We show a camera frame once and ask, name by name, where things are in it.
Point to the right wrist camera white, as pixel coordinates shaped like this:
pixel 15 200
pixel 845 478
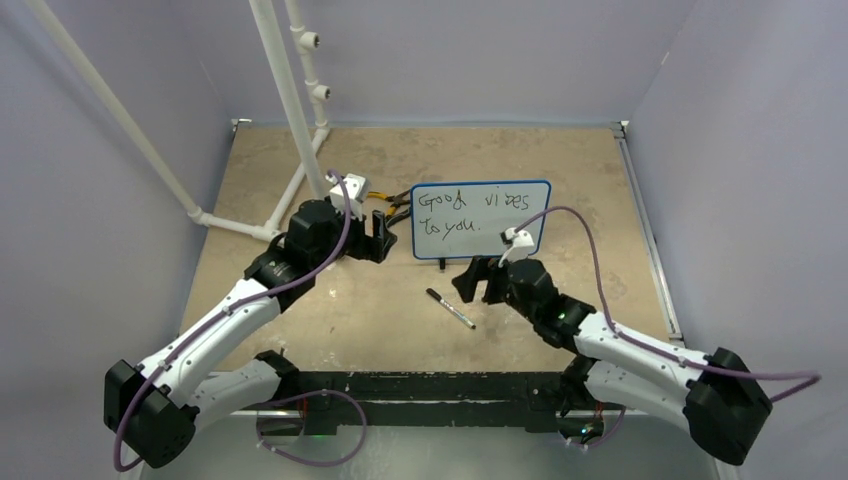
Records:
pixel 519 245

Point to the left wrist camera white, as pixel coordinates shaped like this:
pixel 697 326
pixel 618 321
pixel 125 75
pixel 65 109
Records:
pixel 357 188

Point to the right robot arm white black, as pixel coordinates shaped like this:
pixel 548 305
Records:
pixel 711 396

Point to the white marker pen black cap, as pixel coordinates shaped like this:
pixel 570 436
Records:
pixel 451 309

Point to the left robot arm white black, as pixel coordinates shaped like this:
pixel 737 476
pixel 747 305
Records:
pixel 156 406

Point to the yellow black handled pliers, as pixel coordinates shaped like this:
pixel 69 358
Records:
pixel 399 201

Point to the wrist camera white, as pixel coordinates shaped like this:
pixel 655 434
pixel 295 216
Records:
pixel 357 188
pixel 519 245

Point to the blue framed whiteboard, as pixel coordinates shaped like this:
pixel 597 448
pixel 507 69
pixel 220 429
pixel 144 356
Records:
pixel 451 220

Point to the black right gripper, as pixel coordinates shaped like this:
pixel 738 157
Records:
pixel 480 269

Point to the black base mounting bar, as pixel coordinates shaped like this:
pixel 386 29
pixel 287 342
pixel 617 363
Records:
pixel 537 402

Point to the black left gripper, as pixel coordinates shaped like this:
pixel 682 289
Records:
pixel 367 247

